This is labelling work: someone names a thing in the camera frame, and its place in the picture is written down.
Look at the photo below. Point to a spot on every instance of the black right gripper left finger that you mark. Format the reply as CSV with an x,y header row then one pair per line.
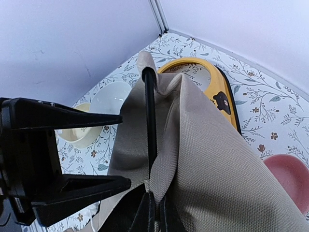
x,y
144,220

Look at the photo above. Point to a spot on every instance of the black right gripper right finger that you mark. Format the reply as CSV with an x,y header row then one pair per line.
x,y
169,218

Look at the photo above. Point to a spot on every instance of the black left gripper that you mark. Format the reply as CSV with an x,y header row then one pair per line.
x,y
30,173

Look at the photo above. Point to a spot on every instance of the beige pet tent fabric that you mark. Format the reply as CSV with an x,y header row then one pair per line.
x,y
213,177

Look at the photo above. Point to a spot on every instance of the pink pet bowl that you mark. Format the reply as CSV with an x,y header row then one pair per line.
x,y
293,175

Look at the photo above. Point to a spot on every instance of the cream paw print bowl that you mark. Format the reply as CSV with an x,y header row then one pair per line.
x,y
80,137

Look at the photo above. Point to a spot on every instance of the white ceramic bowl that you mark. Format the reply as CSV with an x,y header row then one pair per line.
x,y
110,98

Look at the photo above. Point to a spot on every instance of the yellow bear bowl stand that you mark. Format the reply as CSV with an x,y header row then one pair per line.
x,y
218,91

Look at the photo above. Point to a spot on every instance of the floral white table mat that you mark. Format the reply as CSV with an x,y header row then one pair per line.
x,y
274,118

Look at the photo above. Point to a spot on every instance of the aluminium left corner post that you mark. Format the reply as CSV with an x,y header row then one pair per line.
x,y
159,15

